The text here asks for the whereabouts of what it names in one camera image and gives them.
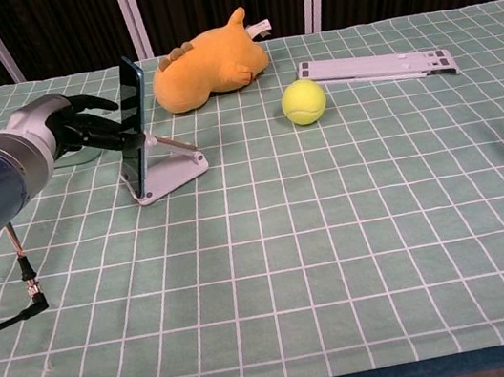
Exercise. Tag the yellow tennis ball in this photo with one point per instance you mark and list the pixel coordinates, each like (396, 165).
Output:
(304, 102)

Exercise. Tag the green checkered tablecloth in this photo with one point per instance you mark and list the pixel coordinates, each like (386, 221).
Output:
(293, 264)

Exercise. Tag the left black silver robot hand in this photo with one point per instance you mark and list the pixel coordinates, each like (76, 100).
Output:
(71, 122)

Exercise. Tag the white folding phone stand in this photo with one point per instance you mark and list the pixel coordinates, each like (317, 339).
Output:
(173, 168)

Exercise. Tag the orange plush toy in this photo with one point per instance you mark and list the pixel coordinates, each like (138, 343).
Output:
(198, 71)

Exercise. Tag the white folded laptop stand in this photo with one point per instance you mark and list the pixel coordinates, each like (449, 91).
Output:
(372, 67)

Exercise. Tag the black smartphone blue case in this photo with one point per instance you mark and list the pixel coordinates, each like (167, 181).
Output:
(133, 111)

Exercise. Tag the pale green plastic scoop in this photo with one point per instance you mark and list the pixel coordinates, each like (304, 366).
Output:
(82, 159)

